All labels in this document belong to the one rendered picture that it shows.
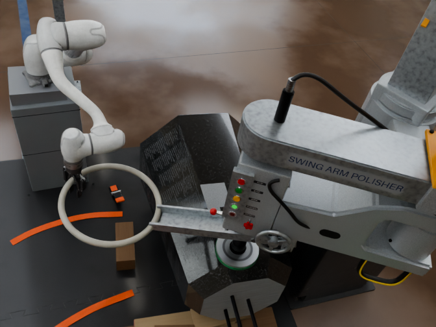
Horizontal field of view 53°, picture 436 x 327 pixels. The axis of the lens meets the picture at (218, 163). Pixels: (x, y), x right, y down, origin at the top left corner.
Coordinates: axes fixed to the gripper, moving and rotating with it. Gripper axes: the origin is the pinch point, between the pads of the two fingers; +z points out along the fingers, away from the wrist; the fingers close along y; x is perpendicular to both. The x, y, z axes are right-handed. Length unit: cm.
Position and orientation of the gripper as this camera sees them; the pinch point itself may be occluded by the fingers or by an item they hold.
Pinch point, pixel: (74, 190)
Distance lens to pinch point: 235.4
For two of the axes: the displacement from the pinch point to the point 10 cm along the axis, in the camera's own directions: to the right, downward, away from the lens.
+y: 8.6, 4.8, -1.9
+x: 4.7, -5.8, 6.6
